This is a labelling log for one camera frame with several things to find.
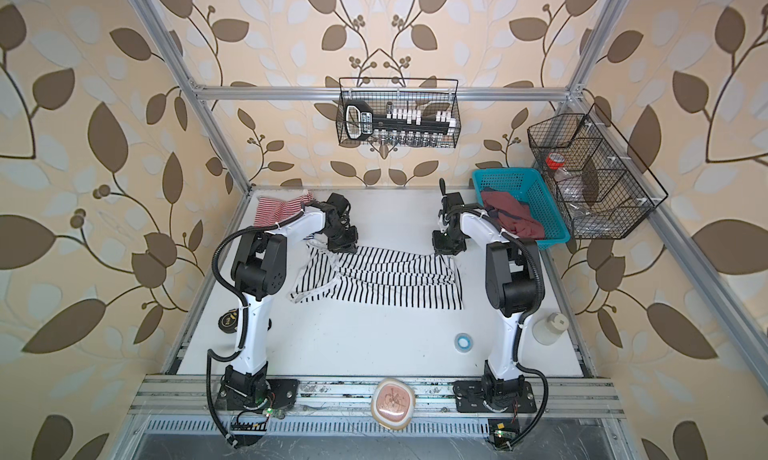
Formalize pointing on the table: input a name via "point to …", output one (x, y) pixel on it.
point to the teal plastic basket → (529, 187)
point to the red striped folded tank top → (270, 211)
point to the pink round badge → (393, 403)
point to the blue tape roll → (463, 342)
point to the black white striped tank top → (377, 277)
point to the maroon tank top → (518, 218)
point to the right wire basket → (600, 186)
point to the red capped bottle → (555, 160)
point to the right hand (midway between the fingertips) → (441, 253)
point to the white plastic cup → (549, 329)
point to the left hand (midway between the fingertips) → (360, 245)
